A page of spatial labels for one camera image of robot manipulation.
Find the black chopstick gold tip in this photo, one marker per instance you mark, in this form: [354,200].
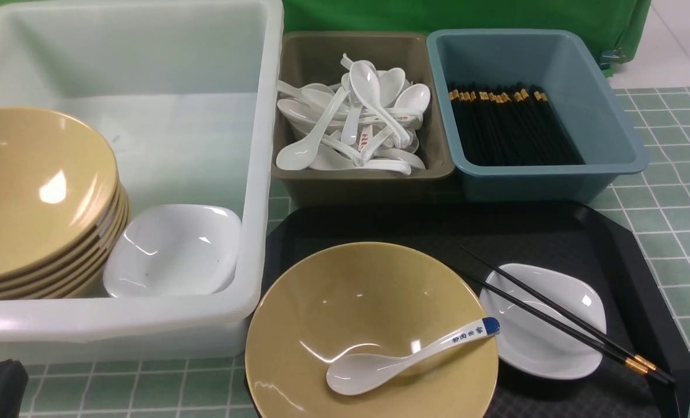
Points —
[505,288]
[599,340]

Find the tan noodle bowl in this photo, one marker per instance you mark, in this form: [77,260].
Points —
[368,298]

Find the white ceramic soup spoon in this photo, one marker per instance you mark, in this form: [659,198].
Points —
[356,374]

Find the green backdrop cloth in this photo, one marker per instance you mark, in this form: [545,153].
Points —
[611,30]

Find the black plastic serving tray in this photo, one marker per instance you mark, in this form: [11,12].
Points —
[565,237]

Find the bundle of black chopsticks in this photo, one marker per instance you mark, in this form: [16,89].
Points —
[510,126]

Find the blue plastic chopstick bin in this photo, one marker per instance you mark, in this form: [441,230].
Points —
[560,63]

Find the large white plastic tub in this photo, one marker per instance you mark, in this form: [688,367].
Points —
[185,92]

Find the white sauce dish in tub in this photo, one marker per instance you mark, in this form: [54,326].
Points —
[174,250]

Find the pile of white spoons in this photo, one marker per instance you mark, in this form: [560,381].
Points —
[367,121]

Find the white square sauce dish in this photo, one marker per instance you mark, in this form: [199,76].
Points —
[530,344]

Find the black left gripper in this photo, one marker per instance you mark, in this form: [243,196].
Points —
[13,384]

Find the stack of tan bowls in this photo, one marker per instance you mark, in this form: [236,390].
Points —
[62,205]

